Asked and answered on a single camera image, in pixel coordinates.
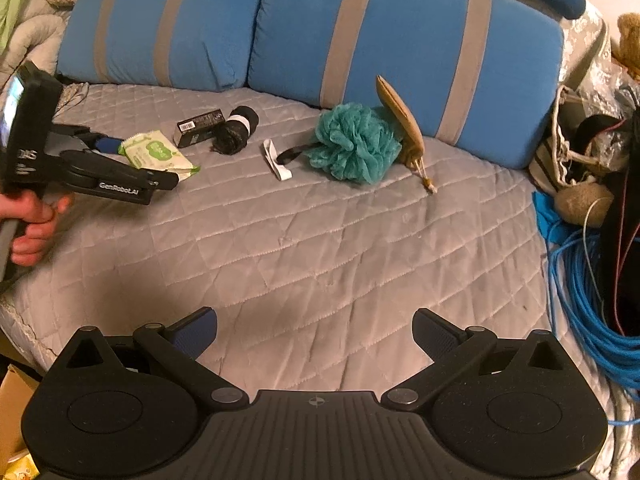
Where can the blue grey-striped pillow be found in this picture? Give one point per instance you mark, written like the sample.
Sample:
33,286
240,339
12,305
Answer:
200,25
400,45

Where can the teal bath loofah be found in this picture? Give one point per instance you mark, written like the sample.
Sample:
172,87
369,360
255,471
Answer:
357,145

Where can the clear plastic bag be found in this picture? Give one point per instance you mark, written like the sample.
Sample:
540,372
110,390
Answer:
595,60

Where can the grey quilted bedspread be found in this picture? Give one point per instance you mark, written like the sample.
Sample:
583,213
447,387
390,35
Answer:
325,240

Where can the brown cardboard box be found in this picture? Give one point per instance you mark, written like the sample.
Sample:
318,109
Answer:
12,395

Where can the wooden brush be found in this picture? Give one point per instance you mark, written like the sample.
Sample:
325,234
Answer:
405,120

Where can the green white wipes packet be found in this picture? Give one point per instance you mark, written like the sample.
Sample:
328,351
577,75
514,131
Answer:
157,155

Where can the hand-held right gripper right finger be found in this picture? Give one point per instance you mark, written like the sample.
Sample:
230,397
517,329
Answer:
434,335

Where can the green cloth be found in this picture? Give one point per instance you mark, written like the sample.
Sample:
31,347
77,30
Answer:
12,0

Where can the beige plush ball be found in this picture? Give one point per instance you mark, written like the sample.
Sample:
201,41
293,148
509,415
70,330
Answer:
580,200

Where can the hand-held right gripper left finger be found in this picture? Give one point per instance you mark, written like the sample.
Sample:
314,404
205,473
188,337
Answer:
197,334

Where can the beige quilted comforter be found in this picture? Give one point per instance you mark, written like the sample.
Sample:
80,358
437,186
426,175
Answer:
45,15

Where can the small black box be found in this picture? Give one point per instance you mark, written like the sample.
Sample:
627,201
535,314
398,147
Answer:
200,127

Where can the person's left hand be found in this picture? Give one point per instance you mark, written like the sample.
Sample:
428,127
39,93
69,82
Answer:
35,230

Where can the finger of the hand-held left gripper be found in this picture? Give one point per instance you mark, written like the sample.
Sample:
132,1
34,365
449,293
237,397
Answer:
162,180
107,145

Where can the black bag roll white band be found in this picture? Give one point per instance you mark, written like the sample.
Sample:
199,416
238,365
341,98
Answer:
235,130

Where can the brown plush toy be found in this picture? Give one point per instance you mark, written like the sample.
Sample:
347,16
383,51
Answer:
627,40

